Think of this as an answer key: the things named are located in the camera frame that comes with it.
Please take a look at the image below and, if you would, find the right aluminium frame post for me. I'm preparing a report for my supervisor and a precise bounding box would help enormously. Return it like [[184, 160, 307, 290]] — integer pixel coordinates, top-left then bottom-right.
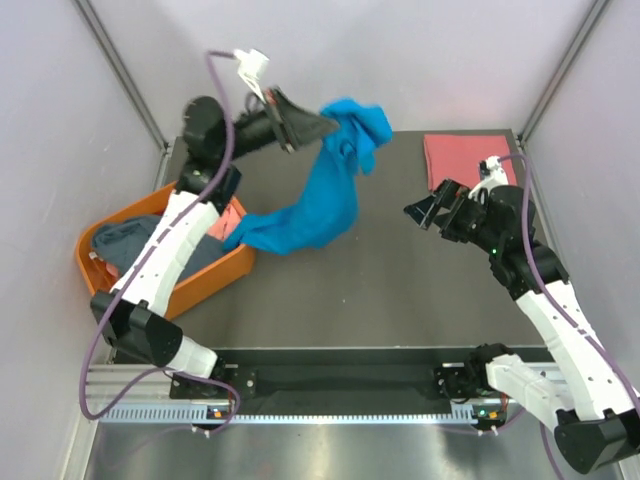
[[516, 0, 614, 144]]

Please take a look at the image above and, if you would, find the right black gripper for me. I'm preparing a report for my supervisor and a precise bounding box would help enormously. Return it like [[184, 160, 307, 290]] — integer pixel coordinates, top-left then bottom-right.
[[403, 178, 502, 254]]

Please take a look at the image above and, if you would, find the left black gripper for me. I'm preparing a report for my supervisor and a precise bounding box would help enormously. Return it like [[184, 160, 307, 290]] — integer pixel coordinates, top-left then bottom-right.
[[218, 87, 339, 163]]

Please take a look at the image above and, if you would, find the aluminium frame post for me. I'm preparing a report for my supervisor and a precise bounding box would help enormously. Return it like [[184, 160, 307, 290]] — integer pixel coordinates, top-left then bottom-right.
[[516, 0, 614, 144], [69, 0, 172, 154]]

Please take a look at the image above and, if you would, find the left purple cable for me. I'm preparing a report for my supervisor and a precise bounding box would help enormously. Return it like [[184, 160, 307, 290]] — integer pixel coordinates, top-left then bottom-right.
[[79, 50, 242, 441]]

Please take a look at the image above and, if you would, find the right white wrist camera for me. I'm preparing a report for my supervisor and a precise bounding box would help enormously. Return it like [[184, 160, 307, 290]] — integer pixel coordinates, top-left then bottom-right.
[[469, 156, 509, 200]]

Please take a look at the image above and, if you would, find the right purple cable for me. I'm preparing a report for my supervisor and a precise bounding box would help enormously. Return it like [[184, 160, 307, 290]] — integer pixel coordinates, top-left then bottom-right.
[[494, 152, 640, 480]]

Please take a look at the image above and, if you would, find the light pink t shirt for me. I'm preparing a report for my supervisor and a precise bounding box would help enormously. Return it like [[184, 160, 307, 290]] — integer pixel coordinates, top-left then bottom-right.
[[207, 197, 246, 242]]

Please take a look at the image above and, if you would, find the purple cable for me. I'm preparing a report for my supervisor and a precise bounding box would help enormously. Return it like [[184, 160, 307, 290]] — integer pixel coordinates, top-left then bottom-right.
[[494, 152, 640, 480], [79, 50, 242, 441]]

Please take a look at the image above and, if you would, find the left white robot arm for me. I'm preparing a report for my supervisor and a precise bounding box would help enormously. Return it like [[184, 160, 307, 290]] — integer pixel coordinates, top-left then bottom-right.
[[91, 87, 339, 397]]

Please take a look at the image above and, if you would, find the left aluminium frame post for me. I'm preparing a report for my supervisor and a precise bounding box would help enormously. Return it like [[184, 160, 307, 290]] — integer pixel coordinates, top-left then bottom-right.
[[69, 0, 172, 154]]

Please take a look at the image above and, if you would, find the grey t shirt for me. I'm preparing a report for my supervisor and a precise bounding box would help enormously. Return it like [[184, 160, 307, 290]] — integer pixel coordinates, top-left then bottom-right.
[[91, 215, 224, 283]]

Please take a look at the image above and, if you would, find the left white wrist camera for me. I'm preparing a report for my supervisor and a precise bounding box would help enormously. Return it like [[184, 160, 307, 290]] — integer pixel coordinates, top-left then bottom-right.
[[233, 49, 270, 102]]

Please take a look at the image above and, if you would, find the folded pink t shirt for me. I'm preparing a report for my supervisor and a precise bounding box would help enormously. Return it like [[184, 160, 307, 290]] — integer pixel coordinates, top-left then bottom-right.
[[423, 133, 511, 191]]

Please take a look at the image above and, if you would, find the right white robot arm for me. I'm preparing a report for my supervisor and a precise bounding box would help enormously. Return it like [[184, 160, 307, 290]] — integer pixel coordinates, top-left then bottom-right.
[[404, 180, 639, 474]]

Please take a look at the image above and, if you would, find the orange plastic basket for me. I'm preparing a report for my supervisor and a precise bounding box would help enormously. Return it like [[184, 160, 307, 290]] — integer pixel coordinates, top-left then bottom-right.
[[75, 182, 256, 320]]

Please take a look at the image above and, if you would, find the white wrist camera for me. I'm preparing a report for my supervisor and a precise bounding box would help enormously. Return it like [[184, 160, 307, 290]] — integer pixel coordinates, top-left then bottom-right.
[[469, 156, 509, 200], [233, 49, 270, 102]]

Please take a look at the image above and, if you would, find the grey slotted cable duct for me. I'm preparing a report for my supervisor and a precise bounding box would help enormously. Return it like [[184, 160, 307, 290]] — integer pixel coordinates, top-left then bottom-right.
[[99, 402, 507, 425]]

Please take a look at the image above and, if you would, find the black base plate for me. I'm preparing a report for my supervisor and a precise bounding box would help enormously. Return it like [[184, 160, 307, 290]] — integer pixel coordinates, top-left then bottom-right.
[[169, 347, 553, 414]]

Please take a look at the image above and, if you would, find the blue t shirt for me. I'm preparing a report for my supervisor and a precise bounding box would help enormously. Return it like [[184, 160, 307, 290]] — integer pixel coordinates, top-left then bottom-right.
[[224, 98, 393, 255]]

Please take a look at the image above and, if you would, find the aluminium rail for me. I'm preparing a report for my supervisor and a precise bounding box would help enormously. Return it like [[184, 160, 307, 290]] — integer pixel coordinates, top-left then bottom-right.
[[84, 362, 570, 409]]

